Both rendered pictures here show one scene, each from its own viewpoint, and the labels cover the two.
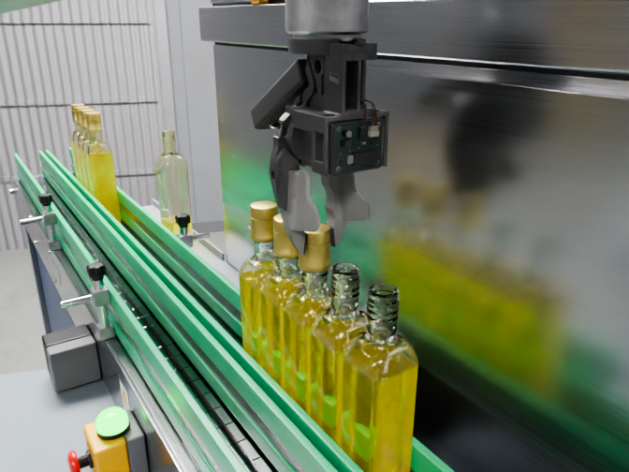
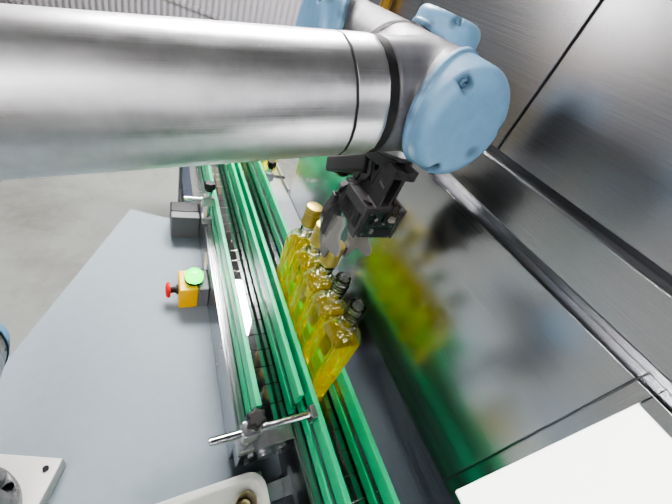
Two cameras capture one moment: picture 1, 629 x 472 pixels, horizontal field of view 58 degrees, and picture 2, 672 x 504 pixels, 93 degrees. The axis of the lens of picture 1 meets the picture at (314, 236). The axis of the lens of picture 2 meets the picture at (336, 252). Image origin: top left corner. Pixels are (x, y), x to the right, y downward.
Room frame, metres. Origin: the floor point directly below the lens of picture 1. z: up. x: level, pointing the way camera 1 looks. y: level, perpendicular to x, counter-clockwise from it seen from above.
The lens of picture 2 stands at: (0.11, 0.03, 1.50)
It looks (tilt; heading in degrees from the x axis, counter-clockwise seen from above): 37 degrees down; 355
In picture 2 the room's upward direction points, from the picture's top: 25 degrees clockwise
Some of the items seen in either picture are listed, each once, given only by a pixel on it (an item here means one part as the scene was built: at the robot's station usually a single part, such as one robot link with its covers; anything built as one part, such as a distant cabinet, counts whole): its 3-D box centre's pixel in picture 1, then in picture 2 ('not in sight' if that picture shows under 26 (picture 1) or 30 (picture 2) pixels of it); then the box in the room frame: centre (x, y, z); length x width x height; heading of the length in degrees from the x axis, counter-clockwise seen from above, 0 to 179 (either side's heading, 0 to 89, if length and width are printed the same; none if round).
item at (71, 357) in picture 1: (71, 358); (184, 220); (0.89, 0.45, 0.79); 0.08 x 0.08 x 0.08; 33
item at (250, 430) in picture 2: not in sight; (264, 428); (0.33, 0.00, 0.95); 0.17 x 0.03 x 0.12; 123
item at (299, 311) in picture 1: (314, 371); (307, 307); (0.57, 0.00, 0.99); 0.06 x 0.06 x 0.21; 33
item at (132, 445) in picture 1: (114, 450); (192, 289); (0.66, 0.29, 0.79); 0.07 x 0.07 x 0.07; 33
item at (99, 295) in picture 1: (86, 305); (198, 202); (0.81, 0.37, 0.94); 0.07 x 0.04 x 0.13; 123
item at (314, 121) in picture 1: (330, 106); (374, 190); (0.54, -0.02, 1.30); 0.09 x 0.08 x 0.12; 33
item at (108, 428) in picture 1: (111, 420); (194, 275); (0.66, 0.29, 0.84); 0.05 x 0.05 x 0.03
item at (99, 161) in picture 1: (100, 169); not in sight; (1.39, 0.54, 1.02); 0.06 x 0.06 x 0.28; 33
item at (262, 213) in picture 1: (264, 221); (312, 215); (0.66, 0.06, 1.14); 0.04 x 0.04 x 0.04
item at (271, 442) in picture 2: not in sight; (263, 445); (0.34, -0.01, 0.85); 0.09 x 0.04 x 0.07; 123
